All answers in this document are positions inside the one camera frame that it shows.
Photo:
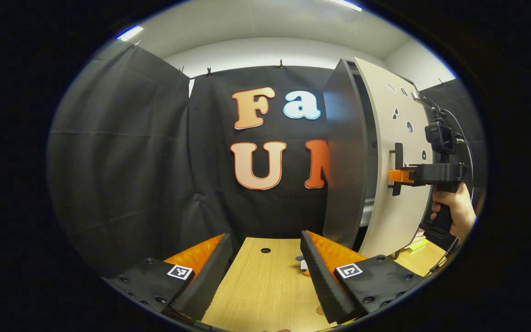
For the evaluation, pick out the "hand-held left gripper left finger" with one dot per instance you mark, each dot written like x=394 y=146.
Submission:
x=210 y=276

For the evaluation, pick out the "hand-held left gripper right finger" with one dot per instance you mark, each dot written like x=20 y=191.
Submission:
x=321 y=281

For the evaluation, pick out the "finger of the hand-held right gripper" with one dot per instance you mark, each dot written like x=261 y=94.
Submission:
x=399 y=176

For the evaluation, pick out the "white cabinet door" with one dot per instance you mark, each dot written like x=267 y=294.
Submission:
x=394 y=221

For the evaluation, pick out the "grey cabinet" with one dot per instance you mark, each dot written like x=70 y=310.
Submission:
x=346 y=161

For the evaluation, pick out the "penguin plush toy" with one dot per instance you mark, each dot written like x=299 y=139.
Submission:
x=303 y=264

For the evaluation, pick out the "pink book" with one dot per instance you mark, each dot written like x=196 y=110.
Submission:
x=419 y=235

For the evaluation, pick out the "black backdrop cloth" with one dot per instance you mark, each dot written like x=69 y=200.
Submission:
x=122 y=161

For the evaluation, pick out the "row of black cloth clips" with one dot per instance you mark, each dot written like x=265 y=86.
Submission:
x=281 y=63

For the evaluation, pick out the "long ceiling light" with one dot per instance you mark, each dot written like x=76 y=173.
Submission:
x=130 y=32
x=346 y=4

